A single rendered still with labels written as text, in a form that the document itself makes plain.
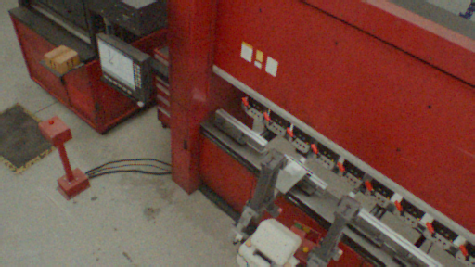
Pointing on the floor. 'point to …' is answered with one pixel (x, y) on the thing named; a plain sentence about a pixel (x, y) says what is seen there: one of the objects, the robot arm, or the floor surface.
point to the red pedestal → (71, 184)
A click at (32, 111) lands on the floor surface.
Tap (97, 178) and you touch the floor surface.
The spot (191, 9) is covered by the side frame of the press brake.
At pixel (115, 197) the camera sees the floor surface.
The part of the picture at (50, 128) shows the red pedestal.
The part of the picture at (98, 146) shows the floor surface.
